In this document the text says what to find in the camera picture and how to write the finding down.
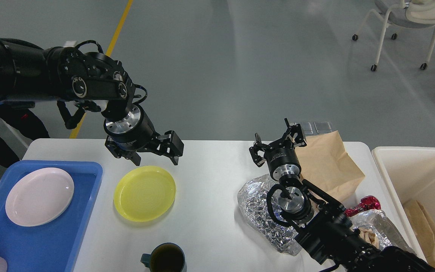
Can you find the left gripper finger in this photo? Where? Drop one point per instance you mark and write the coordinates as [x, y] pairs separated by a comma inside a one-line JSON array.
[[170, 145], [119, 152]]

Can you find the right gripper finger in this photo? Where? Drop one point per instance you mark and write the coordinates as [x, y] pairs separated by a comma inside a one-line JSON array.
[[259, 151], [292, 137]]

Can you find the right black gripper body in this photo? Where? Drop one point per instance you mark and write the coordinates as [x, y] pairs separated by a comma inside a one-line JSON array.
[[282, 161]]

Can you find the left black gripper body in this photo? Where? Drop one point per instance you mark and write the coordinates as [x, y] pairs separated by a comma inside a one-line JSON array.
[[133, 132]]

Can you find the yellow plate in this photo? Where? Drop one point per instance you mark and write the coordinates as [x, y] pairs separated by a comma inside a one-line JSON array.
[[144, 194]]

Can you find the dark green mug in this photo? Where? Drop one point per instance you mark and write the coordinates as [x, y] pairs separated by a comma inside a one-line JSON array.
[[167, 257]]

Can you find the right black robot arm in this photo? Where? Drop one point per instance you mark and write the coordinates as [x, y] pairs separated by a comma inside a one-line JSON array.
[[323, 229]]

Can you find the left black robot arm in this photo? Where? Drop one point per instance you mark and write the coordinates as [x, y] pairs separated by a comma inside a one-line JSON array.
[[29, 74]]

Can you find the grey floor outlet plates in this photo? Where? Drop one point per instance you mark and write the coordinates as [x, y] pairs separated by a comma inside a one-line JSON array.
[[316, 128]]

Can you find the brown paper bag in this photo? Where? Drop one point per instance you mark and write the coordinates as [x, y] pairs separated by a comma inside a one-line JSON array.
[[326, 164]]

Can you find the large crumpled foil ball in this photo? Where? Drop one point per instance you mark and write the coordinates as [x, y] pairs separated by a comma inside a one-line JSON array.
[[252, 203]]

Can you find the pink plate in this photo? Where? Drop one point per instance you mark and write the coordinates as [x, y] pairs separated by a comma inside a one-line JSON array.
[[40, 197]]

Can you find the red foil wrapper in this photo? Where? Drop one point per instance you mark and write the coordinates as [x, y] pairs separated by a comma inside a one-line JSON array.
[[366, 203]]

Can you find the person in black clothes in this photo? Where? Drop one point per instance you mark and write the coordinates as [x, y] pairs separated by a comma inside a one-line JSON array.
[[28, 125]]

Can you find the blue plastic tray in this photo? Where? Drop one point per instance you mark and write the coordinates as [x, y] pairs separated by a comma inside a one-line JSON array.
[[51, 247]]

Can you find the white plastic bin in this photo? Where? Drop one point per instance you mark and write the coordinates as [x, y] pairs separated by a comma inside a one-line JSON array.
[[409, 174]]

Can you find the white rolling chair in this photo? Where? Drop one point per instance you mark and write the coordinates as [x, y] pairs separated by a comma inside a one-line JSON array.
[[405, 14]]

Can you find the brown paper in bin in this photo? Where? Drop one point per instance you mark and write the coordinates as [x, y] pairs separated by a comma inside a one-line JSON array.
[[424, 228]]

